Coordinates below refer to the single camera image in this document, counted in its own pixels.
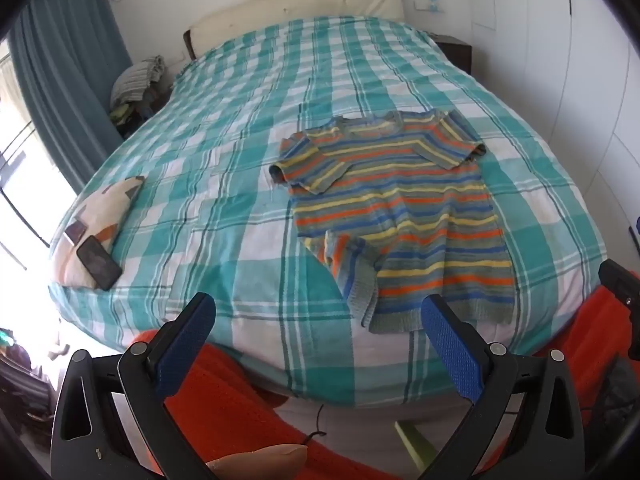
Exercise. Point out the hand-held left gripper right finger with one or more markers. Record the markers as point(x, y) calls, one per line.
point(450, 352)

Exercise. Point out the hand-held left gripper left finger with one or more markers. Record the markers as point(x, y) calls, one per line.
point(185, 355)

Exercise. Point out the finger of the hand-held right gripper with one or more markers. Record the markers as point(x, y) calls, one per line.
point(620, 280)

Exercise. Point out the striped knit sweater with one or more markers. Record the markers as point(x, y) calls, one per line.
point(400, 200)

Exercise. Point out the pile of clothes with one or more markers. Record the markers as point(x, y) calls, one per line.
point(137, 77)

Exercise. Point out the person's left hand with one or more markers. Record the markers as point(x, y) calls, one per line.
point(260, 462)

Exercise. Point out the orange knit cloth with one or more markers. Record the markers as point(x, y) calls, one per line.
point(225, 410)

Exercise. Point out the black smartphone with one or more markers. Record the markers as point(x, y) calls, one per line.
point(97, 262)

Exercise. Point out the small dark wallet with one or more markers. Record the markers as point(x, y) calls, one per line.
point(76, 232)

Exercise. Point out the patterned cream cushion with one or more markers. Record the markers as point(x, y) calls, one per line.
point(107, 205)

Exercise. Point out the teal plaid bed blanket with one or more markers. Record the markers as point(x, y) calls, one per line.
point(225, 160)

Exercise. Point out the white wardrobe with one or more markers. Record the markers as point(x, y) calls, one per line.
point(575, 85)

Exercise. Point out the window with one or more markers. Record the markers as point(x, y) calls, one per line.
point(25, 185)

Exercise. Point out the dark wooden nightstand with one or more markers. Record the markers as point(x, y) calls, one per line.
point(457, 52)

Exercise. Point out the teal curtain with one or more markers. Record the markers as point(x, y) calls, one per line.
point(65, 60)

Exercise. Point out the cream padded headboard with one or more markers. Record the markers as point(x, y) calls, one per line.
point(300, 5)

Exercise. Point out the wall switch panel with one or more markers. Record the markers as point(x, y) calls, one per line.
point(430, 4)

